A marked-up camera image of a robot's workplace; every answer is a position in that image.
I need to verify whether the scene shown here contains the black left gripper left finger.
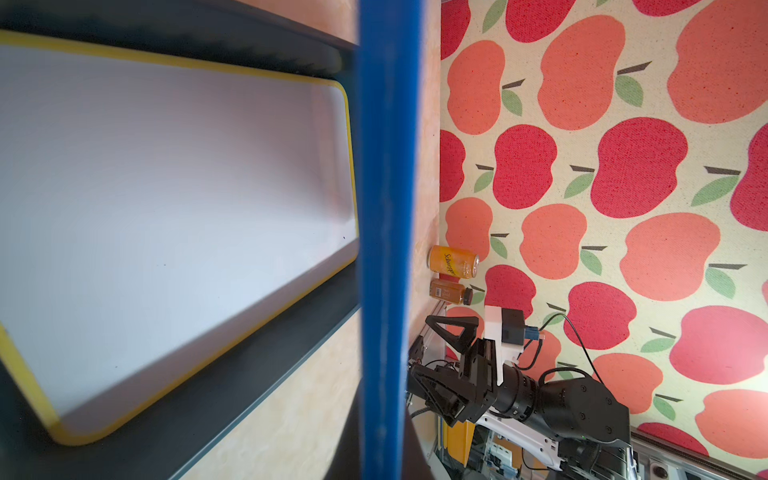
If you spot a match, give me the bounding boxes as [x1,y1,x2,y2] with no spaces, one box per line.
[324,386,362,480]

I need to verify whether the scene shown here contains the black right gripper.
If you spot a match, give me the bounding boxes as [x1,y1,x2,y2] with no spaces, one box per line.
[407,315,510,425]

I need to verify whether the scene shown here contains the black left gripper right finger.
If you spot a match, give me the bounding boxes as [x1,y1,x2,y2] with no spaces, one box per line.
[403,414,434,480]

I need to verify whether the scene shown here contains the yellow-framed whiteboard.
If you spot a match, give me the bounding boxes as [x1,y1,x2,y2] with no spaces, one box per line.
[1,31,358,446]

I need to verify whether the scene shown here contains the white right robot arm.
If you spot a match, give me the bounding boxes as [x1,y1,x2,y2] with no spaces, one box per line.
[407,315,638,479]

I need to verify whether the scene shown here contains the yellow plastic crate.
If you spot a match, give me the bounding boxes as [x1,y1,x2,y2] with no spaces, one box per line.
[441,422,476,466]

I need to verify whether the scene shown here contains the small amber bottle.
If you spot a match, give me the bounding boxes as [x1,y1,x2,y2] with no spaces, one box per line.
[429,278,474,305]

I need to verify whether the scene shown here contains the orange drink can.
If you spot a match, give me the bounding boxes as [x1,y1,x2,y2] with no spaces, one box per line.
[427,245,479,279]

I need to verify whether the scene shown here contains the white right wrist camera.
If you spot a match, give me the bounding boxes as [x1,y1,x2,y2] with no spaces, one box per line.
[483,305,542,385]

